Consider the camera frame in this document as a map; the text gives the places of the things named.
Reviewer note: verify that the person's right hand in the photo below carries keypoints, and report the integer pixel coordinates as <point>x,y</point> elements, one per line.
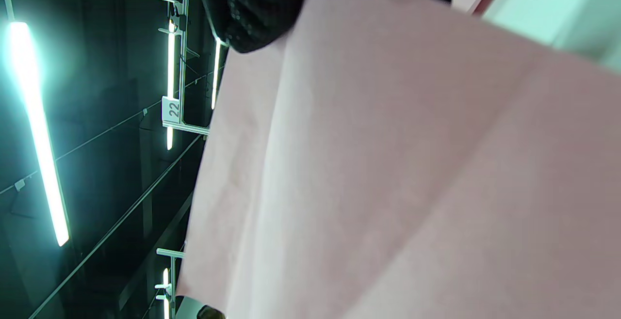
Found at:
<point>252,4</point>

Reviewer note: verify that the white hanging sign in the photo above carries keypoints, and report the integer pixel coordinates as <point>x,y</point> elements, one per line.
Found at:
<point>172,110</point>

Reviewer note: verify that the pink paper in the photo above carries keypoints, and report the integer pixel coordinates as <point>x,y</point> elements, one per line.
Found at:
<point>388,164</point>

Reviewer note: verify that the ceiling light tube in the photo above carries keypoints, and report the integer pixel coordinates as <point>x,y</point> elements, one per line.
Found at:
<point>166,295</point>
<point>216,71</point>
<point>171,67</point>
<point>39,139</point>

